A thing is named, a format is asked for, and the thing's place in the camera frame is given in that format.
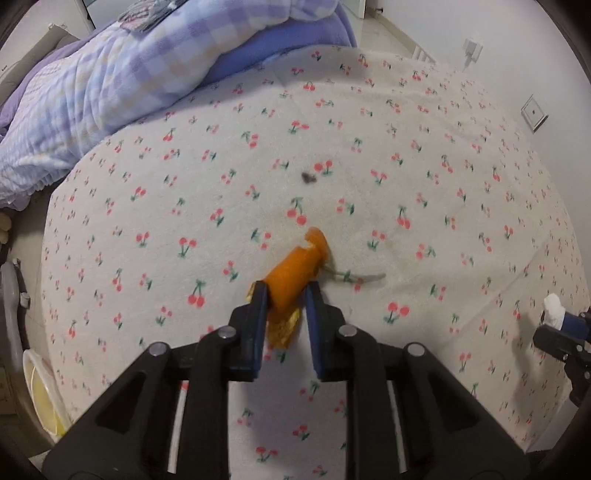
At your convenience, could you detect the white tissue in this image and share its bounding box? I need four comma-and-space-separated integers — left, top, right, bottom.
542, 293, 566, 330

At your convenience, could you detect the orange peel piece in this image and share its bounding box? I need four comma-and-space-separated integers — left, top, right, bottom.
263, 227, 329, 350

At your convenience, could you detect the white patterned trash bin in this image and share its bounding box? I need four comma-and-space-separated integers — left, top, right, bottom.
22, 349, 72, 442

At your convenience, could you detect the small dark crumb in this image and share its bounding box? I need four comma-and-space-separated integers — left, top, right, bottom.
301, 172, 317, 184

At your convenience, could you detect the cherry print bed sheet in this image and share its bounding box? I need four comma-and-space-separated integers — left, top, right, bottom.
42, 47, 590, 479

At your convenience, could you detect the purple plaid quilt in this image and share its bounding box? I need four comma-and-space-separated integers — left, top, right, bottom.
1, 1, 356, 210

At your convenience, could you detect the folded striped cloth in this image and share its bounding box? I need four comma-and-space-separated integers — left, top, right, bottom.
118, 0, 186, 33

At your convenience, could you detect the grey long bolster pillow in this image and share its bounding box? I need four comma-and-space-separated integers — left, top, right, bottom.
1, 24, 78, 104

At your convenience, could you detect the grey wall switch plate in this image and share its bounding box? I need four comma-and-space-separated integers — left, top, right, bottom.
521, 95, 548, 133

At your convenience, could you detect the white wall socket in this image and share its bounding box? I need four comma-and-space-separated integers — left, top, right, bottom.
463, 37, 483, 71

